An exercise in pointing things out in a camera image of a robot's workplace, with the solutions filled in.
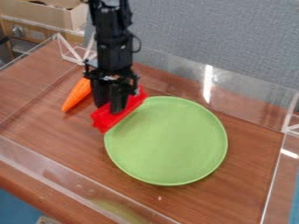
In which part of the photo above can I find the green round plate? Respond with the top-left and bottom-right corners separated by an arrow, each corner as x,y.
104,96 -> 228,186

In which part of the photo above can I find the clear acrylic tray wall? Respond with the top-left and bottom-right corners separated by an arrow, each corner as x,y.
0,38 -> 299,224

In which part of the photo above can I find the cardboard box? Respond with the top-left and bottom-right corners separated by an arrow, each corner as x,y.
0,0 -> 88,30

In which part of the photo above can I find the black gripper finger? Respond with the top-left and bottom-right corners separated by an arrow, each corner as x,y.
90,80 -> 108,108
109,83 -> 130,114

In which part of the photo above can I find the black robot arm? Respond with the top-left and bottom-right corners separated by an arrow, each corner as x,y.
84,0 -> 138,114

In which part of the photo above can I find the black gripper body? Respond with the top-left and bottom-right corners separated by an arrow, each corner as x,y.
84,34 -> 137,91

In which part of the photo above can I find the orange toy carrot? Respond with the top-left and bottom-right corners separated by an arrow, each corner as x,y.
61,77 -> 90,112

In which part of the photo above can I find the red star-shaped block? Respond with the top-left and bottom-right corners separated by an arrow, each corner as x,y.
89,86 -> 146,133

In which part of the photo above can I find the black cable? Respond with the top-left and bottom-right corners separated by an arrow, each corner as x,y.
129,33 -> 142,54

